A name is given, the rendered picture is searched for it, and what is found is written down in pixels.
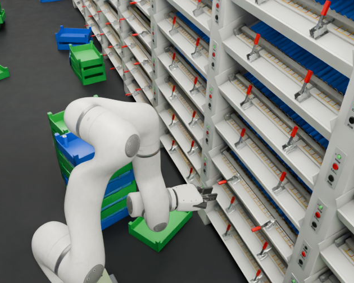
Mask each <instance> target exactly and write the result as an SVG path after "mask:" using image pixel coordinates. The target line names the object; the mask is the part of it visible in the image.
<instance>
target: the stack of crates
mask: <svg viewBox="0 0 354 283"><path fill-rule="evenodd" d="M64 112H65V111H62V112H59V113H57V114H54V115H52V113H51V112H48V113H47V115H48V119H49V124H50V127H51V132H52V136H53V141H54V144H55V148H56V153H57V157H58V162H59V165H60V169H61V174H62V178H63V179H64V176H63V172H62V167H61V162H60V158H59V155H58V150H57V145H56V141H55V136H54V134H55V133H59V135H60V136H61V135H64V134H66V133H69V132H71V131H70V130H69V129H68V128H67V127H66V125H65V122H64V119H63V116H64ZM64 180H65V179H64Z"/></svg>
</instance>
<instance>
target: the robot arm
mask: <svg viewBox="0 0 354 283"><path fill-rule="evenodd" d="M63 119H64V122H65V125H66V127H67V128H68V129H69V130H70V131H71V132H72V133H73V134H74V135H75V136H77V137H78V138H80V139H82V140H83V141H85V142H87V143H88V144H90V145H92V146H93V147H94V150H95V155H94V157H93V159H91V160H89V161H86V162H83V163H81V164H79V165H77V166H76V167H75V168H74V169H73V170H72V172H71V174H70V177H69V181H68V184H67V188H66V194H65V202H64V211H65V218H66V222H67V225H65V224H63V223H60V222H56V221H52V222H47V223H45V224H44V225H42V226H41V227H40V228H39V229H37V231H36V232H35V234H34V235H33V238H32V242H31V248H32V252H33V255H34V258H35V260H36V261H37V263H38V264H39V266H40V268H41V269H42V271H43V272H44V273H45V275H46V276H47V277H48V279H49V280H50V282H51V283H98V282H97V281H98V280H99V279H100V277H101V276H102V273H103V270H104V267H105V248H104V243H103V236H102V229H101V206H102V201H103V197H104V194H105V191H106V188H107V184H108V182H109V180H110V178H111V176H112V175H113V174H114V173H115V172H116V171H117V170H119V169H121V168H122V167H124V166H125V165H127V164H128V163H130V162H131V161H132V165H133V172H134V177H135V180H136V183H137V186H138V189H139V192H133V193H129V194H128V196H127V200H126V204H127V209H128V212H129V214H130V216H131V217H143V218H144V220H145V222H146V224H147V226H148V228H149V229H150V230H152V231H154V232H160V231H162V230H164V229H165V228H166V227H167V225H168V223H169V215H170V212H171V211H174V210H176V211H182V212H185V211H197V210H200V209H201V208H203V209H206V207H207V202H208V201H212V200H216V198H217V195H218V194H217V193H212V190H213V187H212V186H210V187H205V188H203V187H202V186H197V185H194V184H193V183H190V184H184V185H179V186H175V187H173V188H166V186H165V183H164V180H163V177H162V173H161V160H160V124H159V119H158V115H157V112H156V111H155V109H154V108H153V107H152V106H150V105H149V104H146V103H140V102H122V101H116V100H113V99H107V98H99V97H86V98H80V99H77V100H75V101H73V102H71V103H70V104H69V105H68V106H67V108H66V109H65V112H64V116H63ZM201 193H202V195H204V196H201V195H200V194H201ZM205 194H208V195H205ZM203 199H204V200H203Z"/></svg>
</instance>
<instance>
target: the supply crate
mask: <svg viewBox="0 0 354 283"><path fill-rule="evenodd" d="M64 135H66V136H67V141H68V145H69V147H68V148H65V145H64V142H63V136H64ZM64 135H61V136H60V135H59V133H55V134H54V136H55V141H56V145H57V148H58V149H59V150H60V151H61V152H62V154H63V155H64V156H65V157H66V158H67V159H68V160H69V161H70V162H71V163H72V165H73V166H74V167H76V166H77V165H79V164H81V163H83V162H86V161H89V160H91V159H93V157H94V155H95V150H94V147H93V146H92V145H90V144H88V143H87V142H85V141H83V140H82V139H80V138H78V137H77V136H75V135H74V134H73V133H72V132H69V133H66V134H64Z"/></svg>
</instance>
